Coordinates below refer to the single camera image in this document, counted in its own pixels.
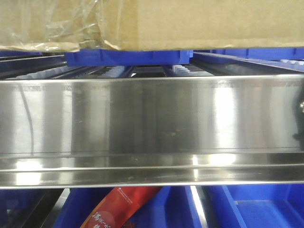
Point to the blue plastic bin lower middle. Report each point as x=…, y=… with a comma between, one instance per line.
x=172, y=207

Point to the stainless steel shelf rail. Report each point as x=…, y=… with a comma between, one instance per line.
x=151, y=131

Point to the blue plastic bin lower right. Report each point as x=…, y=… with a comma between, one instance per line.
x=258, y=205

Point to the brown cardboard carton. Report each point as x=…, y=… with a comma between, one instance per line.
x=72, y=25

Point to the red snack package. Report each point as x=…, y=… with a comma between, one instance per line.
x=115, y=209

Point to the blue plastic bin upper right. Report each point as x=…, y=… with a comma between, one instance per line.
x=264, y=53

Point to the blue plastic bin behind carton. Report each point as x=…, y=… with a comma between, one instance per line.
x=102, y=57

